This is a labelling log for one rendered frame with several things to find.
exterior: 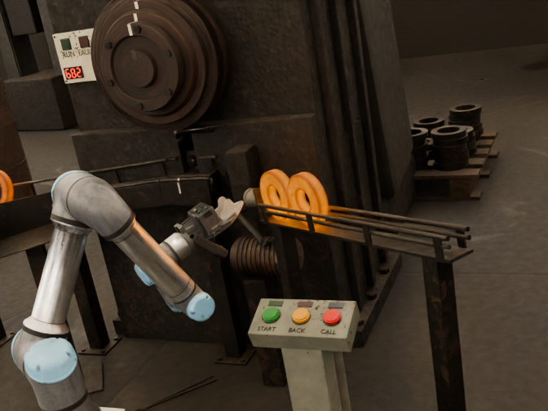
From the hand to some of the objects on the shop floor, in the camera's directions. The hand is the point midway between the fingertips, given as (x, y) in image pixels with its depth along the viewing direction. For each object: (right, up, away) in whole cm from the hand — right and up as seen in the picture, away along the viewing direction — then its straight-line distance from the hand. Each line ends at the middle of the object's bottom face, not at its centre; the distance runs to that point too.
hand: (240, 205), depth 211 cm
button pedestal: (+26, -81, -25) cm, 89 cm away
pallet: (+78, +17, +225) cm, 239 cm away
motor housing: (+15, -60, +40) cm, 74 cm away
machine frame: (+5, -40, +101) cm, 109 cm away
